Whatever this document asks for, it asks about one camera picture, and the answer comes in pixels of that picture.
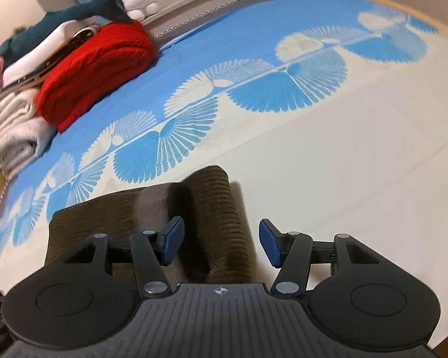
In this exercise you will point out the white plush toy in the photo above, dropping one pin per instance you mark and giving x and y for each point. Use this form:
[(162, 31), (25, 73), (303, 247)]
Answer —
[(140, 2)]

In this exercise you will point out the grey blanket with stitched edge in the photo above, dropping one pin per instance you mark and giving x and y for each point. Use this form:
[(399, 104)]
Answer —
[(216, 7)]

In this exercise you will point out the dark teal shark plush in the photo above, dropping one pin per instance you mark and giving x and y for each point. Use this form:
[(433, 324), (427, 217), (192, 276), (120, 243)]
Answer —
[(59, 15)]

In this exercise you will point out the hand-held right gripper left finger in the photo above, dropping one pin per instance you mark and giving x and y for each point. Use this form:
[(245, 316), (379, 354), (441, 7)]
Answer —
[(172, 239)]

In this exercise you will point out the cream folded cloth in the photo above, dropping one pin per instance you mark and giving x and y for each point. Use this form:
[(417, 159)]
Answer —
[(11, 134)]

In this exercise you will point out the blue white printed bedsheet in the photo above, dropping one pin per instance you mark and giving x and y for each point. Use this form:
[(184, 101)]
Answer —
[(321, 138)]

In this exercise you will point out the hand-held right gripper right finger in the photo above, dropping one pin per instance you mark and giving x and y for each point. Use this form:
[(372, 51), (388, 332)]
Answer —
[(270, 244)]

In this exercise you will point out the red folded knit sweater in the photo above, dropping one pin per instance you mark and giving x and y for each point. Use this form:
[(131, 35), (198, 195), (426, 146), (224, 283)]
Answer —
[(97, 74)]

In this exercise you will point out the white folded garment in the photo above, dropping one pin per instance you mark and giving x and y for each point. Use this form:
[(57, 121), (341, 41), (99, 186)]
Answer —
[(41, 50)]

